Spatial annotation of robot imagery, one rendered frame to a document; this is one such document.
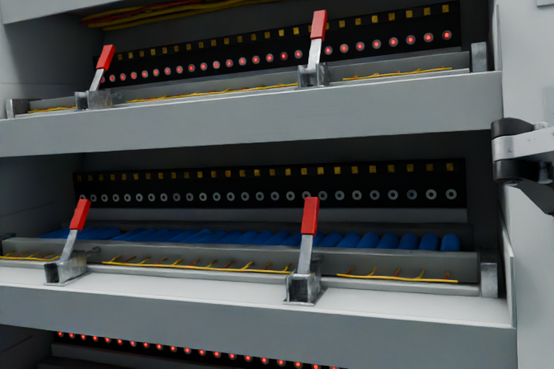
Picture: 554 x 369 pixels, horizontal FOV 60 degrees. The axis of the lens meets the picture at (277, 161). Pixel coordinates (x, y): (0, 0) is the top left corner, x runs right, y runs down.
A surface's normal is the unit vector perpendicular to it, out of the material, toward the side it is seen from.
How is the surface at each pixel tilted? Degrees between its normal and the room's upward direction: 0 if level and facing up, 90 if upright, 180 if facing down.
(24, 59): 90
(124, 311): 112
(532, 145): 90
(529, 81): 90
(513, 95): 90
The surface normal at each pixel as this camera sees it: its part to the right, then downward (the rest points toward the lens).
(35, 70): 0.92, -0.04
